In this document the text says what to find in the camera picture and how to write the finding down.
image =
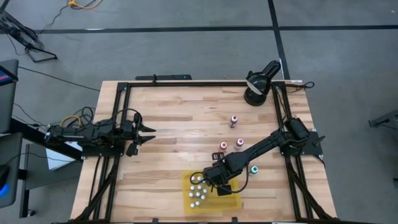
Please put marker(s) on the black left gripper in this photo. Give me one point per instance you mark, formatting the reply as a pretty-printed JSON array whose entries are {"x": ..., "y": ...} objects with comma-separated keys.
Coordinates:
[{"x": 133, "y": 149}]

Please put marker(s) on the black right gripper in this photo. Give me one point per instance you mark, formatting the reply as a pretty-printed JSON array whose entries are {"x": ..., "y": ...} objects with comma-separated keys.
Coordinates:
[{"x": 222, "y": 172}]

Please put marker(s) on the large green food colouring bottle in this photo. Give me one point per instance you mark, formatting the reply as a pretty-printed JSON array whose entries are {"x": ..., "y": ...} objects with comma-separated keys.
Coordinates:
[{"x": 254, "y": 169}]

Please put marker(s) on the large pink food colouring bottle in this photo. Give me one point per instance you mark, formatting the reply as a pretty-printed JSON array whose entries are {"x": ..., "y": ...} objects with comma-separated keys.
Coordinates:
[{"x": 239, "y": 142}]

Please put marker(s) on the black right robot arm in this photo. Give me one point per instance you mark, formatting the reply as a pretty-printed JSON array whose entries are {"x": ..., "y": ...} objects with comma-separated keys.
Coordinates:
[{"x": 264, "y": 144}]

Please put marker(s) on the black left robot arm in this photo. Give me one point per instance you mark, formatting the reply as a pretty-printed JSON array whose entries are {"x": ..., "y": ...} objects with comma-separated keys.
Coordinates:
[{"x": 87, "y": 133}]

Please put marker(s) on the large red food colouring bottle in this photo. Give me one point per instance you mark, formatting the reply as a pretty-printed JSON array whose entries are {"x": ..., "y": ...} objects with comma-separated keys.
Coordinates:
[{"x": 223, "y": 145}]

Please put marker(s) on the large maroon food colouring bottle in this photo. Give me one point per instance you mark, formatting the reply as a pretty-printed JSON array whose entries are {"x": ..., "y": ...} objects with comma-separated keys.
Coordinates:
[{"x": 234, "y": 120}]

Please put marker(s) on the yellow translucent plastic tray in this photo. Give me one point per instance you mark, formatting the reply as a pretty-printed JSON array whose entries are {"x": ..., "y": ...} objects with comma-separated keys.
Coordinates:
[{"x": 224, "y": 205}]

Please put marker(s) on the small black clamp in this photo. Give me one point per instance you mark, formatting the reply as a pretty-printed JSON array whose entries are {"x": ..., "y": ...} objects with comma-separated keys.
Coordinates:
[
  {"x": 154, "y": 221},
  {"x": 234, "y": 220}
]

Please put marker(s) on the black desk lamp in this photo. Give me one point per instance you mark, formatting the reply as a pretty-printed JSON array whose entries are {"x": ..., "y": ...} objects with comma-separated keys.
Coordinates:
[{"x": 256, "y": 93}]

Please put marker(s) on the white cardboard box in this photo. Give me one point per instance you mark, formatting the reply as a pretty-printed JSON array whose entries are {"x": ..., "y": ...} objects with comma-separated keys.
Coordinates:
[{"x": 59, "y": 158}]

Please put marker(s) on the black table beam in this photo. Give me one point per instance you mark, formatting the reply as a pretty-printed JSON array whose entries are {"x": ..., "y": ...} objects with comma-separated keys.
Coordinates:
[{"x": 31, "y": 133}]

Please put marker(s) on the black upright leg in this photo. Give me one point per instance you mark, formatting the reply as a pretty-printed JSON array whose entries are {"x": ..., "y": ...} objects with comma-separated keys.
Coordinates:
[{"x": 24, "y": 199}]

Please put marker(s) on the grey side table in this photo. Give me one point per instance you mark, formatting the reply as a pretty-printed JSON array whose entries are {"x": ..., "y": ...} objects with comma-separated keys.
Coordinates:
[{"x": 7, "y": 105}]

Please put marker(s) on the laptop screen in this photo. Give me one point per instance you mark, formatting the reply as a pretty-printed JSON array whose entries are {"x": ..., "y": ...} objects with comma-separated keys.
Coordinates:
[{"x": 4, "y": 77}]

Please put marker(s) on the grey stand foot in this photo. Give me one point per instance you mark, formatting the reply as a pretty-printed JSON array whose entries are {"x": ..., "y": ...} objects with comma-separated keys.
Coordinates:
[{"x": 387, "y": 119}]

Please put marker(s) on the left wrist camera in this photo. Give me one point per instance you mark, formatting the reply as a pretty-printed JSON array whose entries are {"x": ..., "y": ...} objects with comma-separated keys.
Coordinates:
[{"x": 129, "y": 130}]

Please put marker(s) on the black flat bracket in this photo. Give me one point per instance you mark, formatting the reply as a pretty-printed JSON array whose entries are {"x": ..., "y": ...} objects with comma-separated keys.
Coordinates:
[{"x": 168, "y": 77}]

